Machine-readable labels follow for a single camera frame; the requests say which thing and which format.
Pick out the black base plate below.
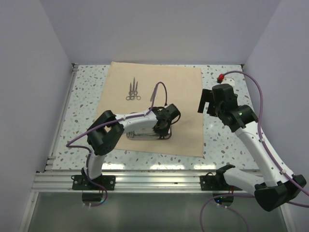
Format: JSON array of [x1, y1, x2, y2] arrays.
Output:
[[71, 175, 116, 190], [199, 175, 241, 191]]

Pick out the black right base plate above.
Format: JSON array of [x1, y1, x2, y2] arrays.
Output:
[[199, 175, 241, 191]]

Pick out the steel instrument tray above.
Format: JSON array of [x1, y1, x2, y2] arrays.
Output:
[[126, 126, 172, 140]]

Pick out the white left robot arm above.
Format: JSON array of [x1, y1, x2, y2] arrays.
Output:
[[83, 104, 181, 190]]

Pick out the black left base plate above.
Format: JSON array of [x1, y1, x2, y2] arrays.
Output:
[[71, 175, 116, 190]]

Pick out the steel surgical forceps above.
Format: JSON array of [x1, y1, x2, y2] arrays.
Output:
[[126, 83, 133, 101]]

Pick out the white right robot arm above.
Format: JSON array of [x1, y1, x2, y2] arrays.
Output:
[[198, 84, 307, 212]]

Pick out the aluminium front rail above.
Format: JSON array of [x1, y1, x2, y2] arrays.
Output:
[[31, 170, 210, 193]]

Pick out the beige cloth wrap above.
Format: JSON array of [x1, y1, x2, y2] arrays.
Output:
[[97, 62, 204, 157]]

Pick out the aluminium side rail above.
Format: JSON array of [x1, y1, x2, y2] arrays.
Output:
[[43, 63, 80, 172]]

